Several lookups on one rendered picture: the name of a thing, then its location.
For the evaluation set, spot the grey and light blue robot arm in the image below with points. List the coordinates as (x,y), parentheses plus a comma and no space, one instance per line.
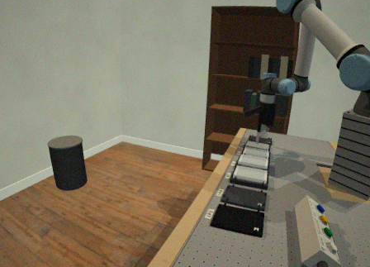
(353,59)

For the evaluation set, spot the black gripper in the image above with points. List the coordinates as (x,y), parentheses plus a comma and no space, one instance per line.
(269,113)

